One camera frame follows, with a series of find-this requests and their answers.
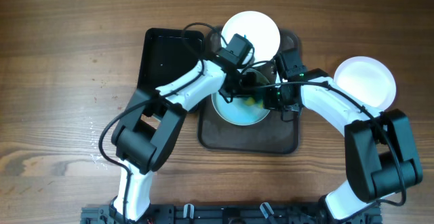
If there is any brown serving tray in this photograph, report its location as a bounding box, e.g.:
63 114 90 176
197 26 302 155

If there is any white plate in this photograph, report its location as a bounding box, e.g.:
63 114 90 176
211 68 272 127
334 56 397 111
221 11 281 64

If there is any black water tray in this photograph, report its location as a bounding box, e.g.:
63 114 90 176
137 28 204 91

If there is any white plate front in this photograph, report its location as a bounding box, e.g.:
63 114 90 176
334 56 397 111

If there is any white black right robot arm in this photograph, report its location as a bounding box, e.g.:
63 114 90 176
264 69 423 223

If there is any white plate back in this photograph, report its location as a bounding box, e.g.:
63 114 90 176
221 11 281 64

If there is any yellow green sponge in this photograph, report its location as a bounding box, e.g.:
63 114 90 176
242 96 264 109

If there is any black mounting rail base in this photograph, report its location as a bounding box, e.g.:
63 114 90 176
80 202 382 224

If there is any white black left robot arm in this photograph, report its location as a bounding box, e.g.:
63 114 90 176
109 58 228 223

